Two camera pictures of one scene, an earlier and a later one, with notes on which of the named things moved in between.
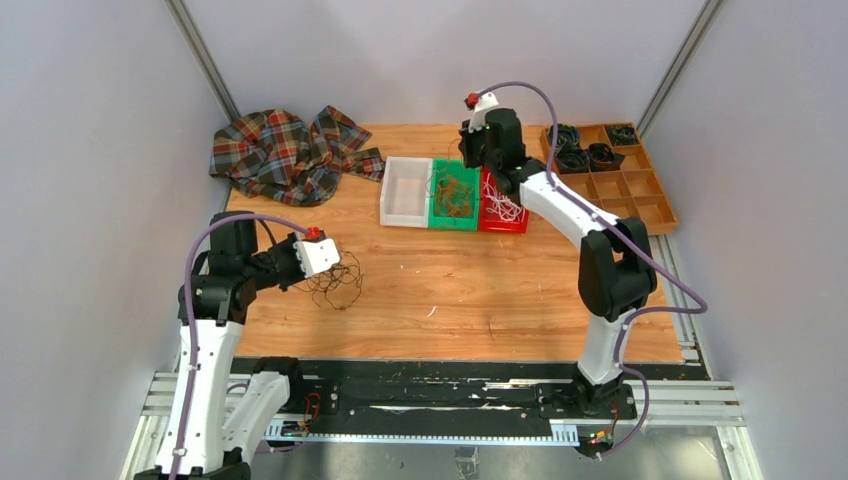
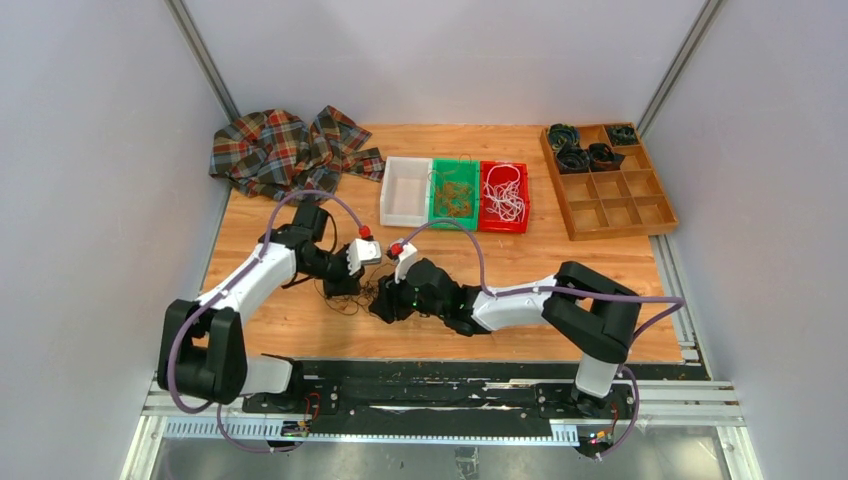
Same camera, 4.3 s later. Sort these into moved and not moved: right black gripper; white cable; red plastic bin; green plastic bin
Moved: right black gripper
Not moved: white cable; red plastic bin; green plastic bin
